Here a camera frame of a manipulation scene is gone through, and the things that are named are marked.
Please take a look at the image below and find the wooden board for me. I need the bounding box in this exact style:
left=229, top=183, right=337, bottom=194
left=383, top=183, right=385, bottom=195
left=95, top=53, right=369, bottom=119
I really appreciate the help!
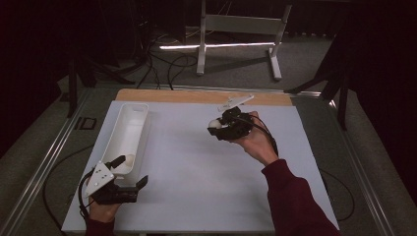
left=115, top=88, right=293, bottom=107

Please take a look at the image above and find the left hand-held gripper cable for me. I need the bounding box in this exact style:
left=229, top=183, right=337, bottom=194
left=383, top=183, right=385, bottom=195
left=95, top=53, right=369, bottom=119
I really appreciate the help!
left=42, top=144, right=99, bottom=232

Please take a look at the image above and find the person's right hand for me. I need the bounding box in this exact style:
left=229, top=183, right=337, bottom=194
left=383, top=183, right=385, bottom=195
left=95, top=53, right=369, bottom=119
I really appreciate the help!
left=230, top=110, right=280, bottom=167

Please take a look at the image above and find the black floor cable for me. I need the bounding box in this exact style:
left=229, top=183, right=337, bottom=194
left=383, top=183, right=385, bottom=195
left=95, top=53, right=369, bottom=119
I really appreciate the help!
left=166, top=53, right=199, bottom=90

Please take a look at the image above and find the white table mat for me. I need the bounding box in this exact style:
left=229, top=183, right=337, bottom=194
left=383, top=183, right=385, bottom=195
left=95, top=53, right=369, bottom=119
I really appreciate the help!
left=61, top=100, right=340, bottom=234

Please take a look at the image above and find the hand-held gripper cable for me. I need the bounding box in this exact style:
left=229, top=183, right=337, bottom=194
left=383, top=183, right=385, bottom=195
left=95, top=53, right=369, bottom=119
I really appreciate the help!
left=42, top=144, right=99, bottom=232
left=240, top=112, right=356, bottom=222

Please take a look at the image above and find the white plastic bin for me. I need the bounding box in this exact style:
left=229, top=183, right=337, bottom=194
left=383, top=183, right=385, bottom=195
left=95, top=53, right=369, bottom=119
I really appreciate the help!
left=99, top=102, right=151, bottom=185

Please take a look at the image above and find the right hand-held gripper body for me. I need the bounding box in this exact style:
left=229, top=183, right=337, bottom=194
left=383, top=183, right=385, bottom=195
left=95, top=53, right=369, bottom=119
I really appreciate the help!
left=217, top=94, right=256, bottom=143

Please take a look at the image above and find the white metal table frame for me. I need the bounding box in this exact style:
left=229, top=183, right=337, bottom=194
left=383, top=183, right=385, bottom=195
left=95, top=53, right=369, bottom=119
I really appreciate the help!
left=196, top=0, right=293, bottom=82

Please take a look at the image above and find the black metal stand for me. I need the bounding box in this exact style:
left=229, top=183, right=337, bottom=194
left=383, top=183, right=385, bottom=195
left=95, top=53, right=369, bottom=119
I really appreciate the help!
left=67, top=55, right=136, bottom=119
left=284, top=32, right=350, bottom=132

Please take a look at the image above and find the black rectangular floor frame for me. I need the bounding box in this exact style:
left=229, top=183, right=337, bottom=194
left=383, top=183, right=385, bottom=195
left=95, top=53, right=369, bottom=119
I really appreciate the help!
left=74, top=117, right=97, bottom=131

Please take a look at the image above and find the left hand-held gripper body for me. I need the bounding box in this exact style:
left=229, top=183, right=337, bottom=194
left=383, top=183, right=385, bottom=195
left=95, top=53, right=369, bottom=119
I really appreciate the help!
left=83, top=160, right=140, bottom=207

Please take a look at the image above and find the right hand-held gripper cable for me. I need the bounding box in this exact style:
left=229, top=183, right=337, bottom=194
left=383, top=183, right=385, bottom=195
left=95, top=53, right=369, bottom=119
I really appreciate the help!
left=240, top=112, right=356, bottom=222

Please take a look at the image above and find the person's left hand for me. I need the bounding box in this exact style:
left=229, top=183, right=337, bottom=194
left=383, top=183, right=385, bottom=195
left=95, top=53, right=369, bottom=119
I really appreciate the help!
left=87, top=196, right=122, bottom=224

